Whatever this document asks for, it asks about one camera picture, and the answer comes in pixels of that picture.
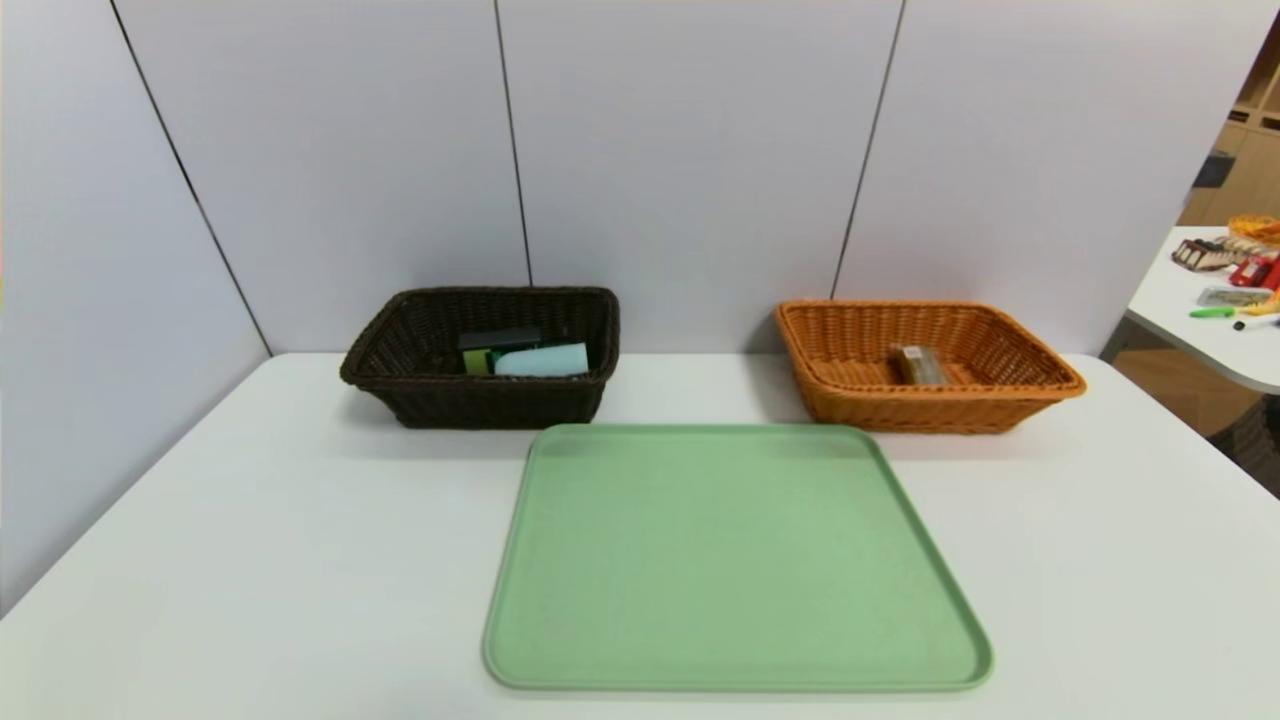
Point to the dark brown wicker basket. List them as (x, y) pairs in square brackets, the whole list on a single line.
[(420, 395)]

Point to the light green plastic tray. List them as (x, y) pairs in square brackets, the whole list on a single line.
[(740, 570)]

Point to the brown and white cake pack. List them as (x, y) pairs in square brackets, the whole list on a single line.
[(1206, 255)]

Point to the red packet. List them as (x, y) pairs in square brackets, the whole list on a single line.
[(1255, 272)]

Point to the dark grey woven object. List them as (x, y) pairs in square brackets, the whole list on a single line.
[(1255, 450)]

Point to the light blue plastic cup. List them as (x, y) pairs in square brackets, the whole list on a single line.
[(545, 362)]

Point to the orange round item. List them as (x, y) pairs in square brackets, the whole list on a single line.
[(1258, 228)]

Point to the light wooden shelf unit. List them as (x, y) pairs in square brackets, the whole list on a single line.
[(1258, 170)]

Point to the green marker pen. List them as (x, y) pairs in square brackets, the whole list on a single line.
[(1212, 312)]

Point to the blue grey box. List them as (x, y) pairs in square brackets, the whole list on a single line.
[(1215, 170)]

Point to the dark green black-capped bottle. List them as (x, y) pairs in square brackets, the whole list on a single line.
[(495, 342)]

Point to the orange wicker basket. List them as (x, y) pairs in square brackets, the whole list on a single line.
[(850, 405)]

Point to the clear brown snack bar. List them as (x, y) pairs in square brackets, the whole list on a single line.
[(920, 366)]

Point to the yellow pen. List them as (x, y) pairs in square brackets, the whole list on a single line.
[(1265, 308)]

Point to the clear flat packet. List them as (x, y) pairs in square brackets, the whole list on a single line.
[(1232, 297)]

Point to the white side table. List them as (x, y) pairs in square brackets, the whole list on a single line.
[(1185, 325)]

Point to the black marker pen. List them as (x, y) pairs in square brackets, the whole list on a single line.
[(1256, 324)]

